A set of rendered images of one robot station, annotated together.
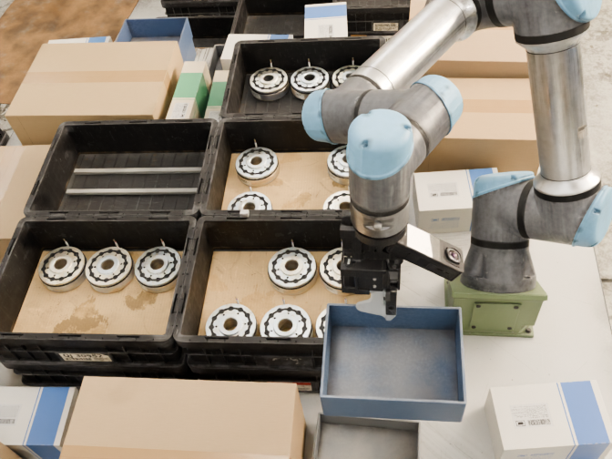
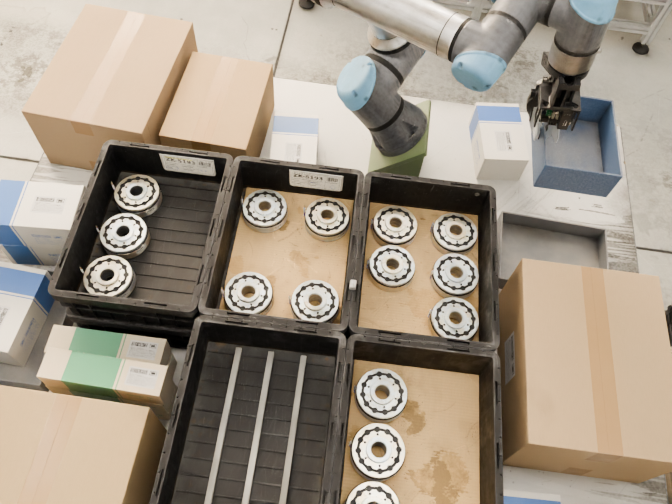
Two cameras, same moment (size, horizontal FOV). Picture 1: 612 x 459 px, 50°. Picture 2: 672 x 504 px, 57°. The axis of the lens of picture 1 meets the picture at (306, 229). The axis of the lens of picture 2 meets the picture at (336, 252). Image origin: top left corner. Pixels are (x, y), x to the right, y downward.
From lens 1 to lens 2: 1.23 m
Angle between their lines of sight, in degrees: 51
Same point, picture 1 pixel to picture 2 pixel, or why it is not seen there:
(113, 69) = (23, 478)
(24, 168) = not seen: outside the picture
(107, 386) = (538, 417)
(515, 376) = (452, 156)
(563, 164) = not seen: hidden behind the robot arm
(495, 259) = (407, 114)
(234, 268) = (379, 323)
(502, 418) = (507, 156)
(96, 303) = (416, 466)
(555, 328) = not seen: hidden behind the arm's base
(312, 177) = (269, 247)
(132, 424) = (571, 389)
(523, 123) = (248, 73)
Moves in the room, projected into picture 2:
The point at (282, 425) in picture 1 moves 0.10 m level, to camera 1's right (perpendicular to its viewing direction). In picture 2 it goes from (558, 269) to (547, 230)
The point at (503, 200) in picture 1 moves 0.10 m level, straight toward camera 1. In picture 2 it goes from (382, 80) to (422, 94)
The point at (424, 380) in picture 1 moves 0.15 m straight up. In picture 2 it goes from (573, 135) to (603, 83)
